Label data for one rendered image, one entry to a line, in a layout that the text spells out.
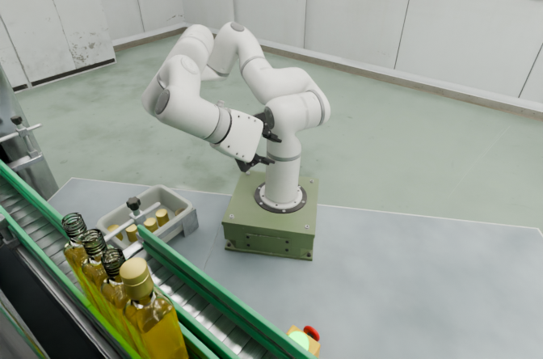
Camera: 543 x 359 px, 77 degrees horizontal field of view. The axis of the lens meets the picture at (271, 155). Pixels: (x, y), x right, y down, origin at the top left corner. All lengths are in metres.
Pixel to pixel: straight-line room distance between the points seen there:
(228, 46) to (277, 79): 0.18
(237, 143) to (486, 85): 3.43
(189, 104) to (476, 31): 3.42
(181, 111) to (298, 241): 0.49
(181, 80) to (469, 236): 0.93
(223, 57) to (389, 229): 0.71
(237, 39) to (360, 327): 0.80
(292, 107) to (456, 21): 3.15
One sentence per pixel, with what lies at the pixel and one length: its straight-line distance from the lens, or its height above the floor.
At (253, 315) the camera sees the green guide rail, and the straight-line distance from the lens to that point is 0.65.
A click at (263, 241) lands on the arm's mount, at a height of 0.81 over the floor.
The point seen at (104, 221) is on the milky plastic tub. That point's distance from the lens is 1.08.
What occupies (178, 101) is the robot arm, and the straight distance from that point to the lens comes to 0.64.
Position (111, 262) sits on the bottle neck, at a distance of 0.54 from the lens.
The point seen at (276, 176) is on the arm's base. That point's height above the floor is 0.96.
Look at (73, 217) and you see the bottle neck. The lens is 0.64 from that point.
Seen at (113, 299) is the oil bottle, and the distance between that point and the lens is 0.58.
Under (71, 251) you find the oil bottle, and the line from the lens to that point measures 0.66.
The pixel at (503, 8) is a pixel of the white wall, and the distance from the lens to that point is 3.80.
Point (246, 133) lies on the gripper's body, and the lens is 0.74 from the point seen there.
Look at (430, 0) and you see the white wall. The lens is 3.90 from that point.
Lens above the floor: 1.53
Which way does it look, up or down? 35 degrees down
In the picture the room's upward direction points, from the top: straight up
